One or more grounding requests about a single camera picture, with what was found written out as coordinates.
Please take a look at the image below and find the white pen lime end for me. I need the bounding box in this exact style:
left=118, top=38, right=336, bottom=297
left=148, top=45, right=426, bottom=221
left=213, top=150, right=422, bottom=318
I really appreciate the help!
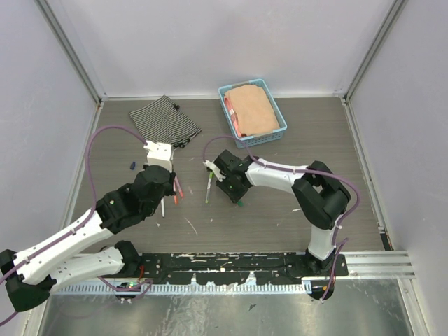
left=205, top=176, right=213, bottom=204

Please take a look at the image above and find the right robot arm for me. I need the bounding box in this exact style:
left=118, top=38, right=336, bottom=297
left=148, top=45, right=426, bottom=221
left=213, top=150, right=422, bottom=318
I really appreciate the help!
left=204, top=150, right=351, bottom=277

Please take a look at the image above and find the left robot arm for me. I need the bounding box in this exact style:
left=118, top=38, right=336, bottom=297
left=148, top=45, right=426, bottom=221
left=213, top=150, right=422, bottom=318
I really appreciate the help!
left=1, top=165, right=176, bottom=312

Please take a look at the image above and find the white pen blue end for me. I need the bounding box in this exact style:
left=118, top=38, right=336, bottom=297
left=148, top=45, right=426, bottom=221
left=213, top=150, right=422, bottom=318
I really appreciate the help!
left=160, top=198, right=165, bottom=218

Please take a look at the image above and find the purple highlighter pen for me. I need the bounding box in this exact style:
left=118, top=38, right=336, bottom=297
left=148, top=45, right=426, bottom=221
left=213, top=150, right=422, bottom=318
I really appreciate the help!
left=176, top=179, right=184, bottom=198

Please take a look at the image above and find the peach folded towel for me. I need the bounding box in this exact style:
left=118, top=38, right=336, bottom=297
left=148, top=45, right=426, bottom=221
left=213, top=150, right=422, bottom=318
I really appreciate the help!
left=224, top=85, right=279, bottom=138

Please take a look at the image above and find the light blue plastic basket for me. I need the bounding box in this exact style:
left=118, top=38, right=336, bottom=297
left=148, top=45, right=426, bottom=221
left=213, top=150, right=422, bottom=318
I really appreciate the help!
left=218, top=78, right=288, bottom=148

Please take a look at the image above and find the black white striped cloth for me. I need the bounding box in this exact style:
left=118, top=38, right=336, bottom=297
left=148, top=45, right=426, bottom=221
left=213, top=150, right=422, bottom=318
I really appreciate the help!
left=129, top=95, right=202, bottom=148

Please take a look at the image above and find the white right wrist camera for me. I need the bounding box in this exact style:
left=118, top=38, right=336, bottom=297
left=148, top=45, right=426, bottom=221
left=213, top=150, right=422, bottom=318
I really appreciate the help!
left=203, top=160, right=225, bottom=181

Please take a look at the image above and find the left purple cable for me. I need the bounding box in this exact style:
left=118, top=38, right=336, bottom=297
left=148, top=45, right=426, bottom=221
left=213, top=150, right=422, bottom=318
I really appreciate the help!
left=0, top=125, right=155, bottom=326

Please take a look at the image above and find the purple cable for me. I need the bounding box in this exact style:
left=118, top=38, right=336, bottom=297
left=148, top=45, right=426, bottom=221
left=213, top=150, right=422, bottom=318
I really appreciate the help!
left=0, top=125, right=155, bottom=326
left=202, top=135, right=361, bottom=302

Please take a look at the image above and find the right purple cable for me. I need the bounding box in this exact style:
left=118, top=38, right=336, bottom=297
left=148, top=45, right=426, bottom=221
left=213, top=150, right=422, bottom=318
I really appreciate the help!
left=202, top=135, right=361, bottom=302

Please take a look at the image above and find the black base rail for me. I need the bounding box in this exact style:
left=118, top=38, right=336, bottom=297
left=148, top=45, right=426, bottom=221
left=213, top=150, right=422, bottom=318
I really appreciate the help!
left=136, top=252, right=348, bottom=286

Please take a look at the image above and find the grey slotted cable duct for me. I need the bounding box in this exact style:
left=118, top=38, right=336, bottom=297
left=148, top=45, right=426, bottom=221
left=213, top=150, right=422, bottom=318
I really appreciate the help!
left=56, top=279, right=312, bottom=296

